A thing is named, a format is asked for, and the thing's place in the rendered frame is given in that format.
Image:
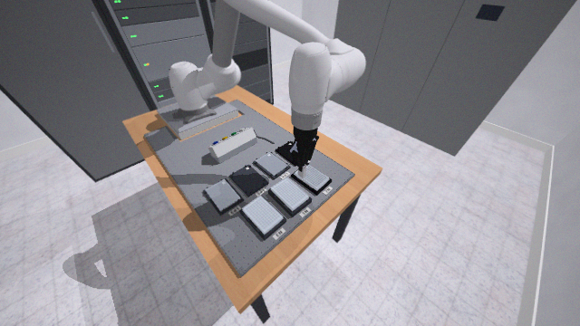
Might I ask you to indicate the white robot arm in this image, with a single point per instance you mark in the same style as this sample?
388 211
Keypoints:
314 75

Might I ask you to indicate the white button panel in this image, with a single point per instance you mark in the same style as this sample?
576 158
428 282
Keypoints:
228 147

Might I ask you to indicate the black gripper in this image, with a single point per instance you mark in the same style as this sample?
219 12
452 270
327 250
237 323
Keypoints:
305 141

